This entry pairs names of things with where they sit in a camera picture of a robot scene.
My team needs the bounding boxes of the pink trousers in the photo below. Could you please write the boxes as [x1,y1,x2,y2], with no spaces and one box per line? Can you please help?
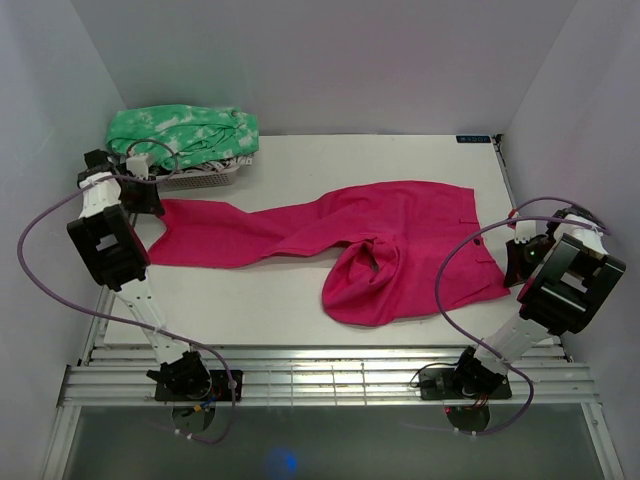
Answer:
[149,181,509,327]

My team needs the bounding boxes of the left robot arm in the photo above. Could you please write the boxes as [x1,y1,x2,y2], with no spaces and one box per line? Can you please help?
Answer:
[67,149,213,401]

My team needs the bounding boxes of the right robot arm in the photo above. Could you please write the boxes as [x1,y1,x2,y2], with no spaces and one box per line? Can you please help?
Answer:
[451,205,626,397]

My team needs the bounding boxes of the white plastic basket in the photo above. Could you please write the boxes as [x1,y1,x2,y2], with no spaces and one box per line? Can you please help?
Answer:
[150,166,241,192]

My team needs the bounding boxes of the green white patterned garment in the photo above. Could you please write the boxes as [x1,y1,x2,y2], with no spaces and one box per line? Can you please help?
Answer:
[105,104,259,170]

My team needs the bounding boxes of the black white clothes in basket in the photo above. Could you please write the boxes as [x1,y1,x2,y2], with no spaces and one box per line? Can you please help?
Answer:
[150,155,254,178]

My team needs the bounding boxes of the blue table label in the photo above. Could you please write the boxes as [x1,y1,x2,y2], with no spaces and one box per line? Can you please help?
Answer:
[456,135,492,144]

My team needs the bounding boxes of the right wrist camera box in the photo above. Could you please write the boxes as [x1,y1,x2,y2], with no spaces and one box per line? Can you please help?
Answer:
[508,212,537,245]

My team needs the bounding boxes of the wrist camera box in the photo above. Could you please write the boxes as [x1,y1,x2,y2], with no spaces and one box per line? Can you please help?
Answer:
[125,153,154,180]
[508,212,537,245]

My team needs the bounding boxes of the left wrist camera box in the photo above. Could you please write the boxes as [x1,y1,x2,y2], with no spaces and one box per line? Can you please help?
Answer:
[125,153,154,180]

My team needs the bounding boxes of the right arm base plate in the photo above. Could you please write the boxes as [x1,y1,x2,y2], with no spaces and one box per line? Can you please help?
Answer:
[409,364,512,401]

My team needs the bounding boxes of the aluminium front rail frame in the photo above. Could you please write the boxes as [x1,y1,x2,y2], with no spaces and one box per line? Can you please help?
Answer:
[39,192,626,480]

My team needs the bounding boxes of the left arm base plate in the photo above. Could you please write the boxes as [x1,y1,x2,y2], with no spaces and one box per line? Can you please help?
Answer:
[153,370,232,402]

